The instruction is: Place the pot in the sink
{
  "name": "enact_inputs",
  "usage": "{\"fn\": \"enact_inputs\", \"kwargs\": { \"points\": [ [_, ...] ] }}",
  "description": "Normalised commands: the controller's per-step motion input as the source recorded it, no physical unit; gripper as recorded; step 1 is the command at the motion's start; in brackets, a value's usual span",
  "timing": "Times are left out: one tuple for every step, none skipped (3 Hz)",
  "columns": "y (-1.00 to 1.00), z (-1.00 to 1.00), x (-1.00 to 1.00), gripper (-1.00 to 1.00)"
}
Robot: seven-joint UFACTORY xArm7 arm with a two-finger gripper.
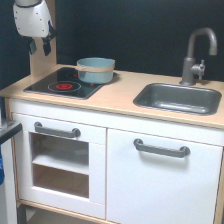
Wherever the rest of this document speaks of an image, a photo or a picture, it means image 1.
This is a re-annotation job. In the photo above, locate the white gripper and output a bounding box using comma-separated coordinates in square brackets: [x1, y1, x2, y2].
[13, 0, 55, 56]

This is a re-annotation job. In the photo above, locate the light blue toy pot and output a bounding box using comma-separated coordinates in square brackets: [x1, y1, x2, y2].
[74, 57, 116, 85]

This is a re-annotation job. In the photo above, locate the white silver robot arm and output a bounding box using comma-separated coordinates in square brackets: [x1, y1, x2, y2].
[13, 0, 57, 56]

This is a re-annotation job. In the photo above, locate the grey sink basin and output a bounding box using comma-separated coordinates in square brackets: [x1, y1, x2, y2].
[133, 83, 222, 115]

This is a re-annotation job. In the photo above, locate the black toy stovetop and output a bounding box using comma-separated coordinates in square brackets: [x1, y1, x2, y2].
[24, 67, 116, 99]

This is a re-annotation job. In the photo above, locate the blue object at left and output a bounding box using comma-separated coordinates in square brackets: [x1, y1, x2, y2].
[0, 147, 5, 185]

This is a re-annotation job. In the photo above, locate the dark grey side table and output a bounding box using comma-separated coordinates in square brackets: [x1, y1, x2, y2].
[0, 119, 21, 224]

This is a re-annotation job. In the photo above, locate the grey faucet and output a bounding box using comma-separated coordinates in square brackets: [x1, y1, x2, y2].
[180, 28, 217, 86]

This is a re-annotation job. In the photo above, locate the white oven door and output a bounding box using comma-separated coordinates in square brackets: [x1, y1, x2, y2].
[14, 114, 106, 219]

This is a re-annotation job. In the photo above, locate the white cabinet door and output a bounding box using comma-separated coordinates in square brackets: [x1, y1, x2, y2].
[107, 130, 222, 224]

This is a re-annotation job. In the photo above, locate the grey oven door handle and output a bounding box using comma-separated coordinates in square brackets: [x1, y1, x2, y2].
[34, 122, 81, 138]

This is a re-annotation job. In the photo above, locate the wooden toy kitchen frame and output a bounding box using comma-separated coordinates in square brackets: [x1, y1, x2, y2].
[0, 0, 224, 224]

